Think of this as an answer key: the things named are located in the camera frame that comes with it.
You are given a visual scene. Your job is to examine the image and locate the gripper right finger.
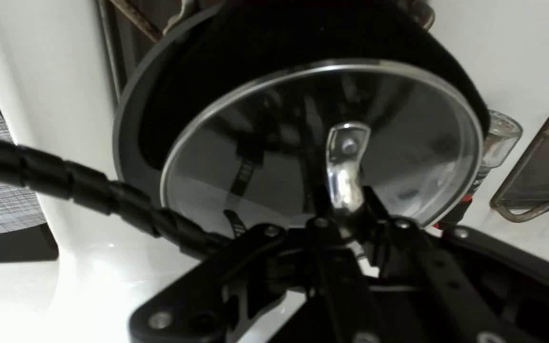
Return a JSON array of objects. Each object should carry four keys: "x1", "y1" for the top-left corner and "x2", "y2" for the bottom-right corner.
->
[{"x1": 358, "y1": 187, "x2": 549, "y2": 343}]

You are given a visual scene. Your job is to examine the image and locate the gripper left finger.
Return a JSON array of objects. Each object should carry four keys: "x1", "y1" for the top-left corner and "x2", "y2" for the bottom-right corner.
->
[{"x1": 128, "y1": 215, "x2": 386, "y2": 343}]

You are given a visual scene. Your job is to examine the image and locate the small glass bottle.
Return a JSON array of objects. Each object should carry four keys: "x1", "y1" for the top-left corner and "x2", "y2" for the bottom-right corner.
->
[{"x1": 432, "y1": 111, "x2": 524, "y2": 232}]

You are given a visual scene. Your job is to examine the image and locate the metal wire rack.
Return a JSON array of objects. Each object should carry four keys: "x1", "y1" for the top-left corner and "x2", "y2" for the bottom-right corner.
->
[{"x1": 489, "y1": 74, "x2": 549, "y2": 223}]

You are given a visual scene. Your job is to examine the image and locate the black pan with grey rim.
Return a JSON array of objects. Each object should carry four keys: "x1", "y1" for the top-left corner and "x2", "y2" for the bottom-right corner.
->
[{"x1": 112, "y1": 0, "x2": 490, "y2": 203}]

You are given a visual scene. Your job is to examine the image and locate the glass lid with metal handle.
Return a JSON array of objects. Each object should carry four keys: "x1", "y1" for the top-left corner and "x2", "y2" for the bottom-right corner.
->
[{"x1": 160, "y1": 59, "x2": 485, "y2": 239}]

